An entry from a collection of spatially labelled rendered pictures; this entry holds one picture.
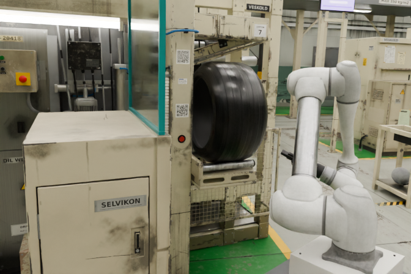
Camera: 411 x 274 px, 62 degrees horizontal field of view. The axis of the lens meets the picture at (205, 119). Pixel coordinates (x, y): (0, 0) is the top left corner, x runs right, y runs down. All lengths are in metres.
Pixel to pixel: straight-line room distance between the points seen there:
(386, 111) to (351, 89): 4.69
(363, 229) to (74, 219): 0.98
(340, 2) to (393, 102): 1.84
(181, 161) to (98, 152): 1.00
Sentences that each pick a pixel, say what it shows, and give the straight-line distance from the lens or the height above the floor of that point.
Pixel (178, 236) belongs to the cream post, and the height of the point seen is 0.47.
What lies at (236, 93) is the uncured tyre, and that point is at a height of 1.33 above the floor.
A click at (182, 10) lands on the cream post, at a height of 1.75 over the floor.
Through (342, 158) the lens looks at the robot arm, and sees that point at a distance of 2.01.
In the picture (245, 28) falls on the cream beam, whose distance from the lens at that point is 2.31.
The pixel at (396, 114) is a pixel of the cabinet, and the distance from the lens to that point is 6.43.
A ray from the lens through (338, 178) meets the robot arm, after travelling 1.91.
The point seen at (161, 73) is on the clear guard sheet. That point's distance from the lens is 1.00.
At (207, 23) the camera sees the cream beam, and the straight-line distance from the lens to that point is 2.20.
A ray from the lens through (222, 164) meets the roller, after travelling 1.96.
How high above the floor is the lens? 1.49
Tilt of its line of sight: 10 degrees down
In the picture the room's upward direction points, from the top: 2 degrees clockwise
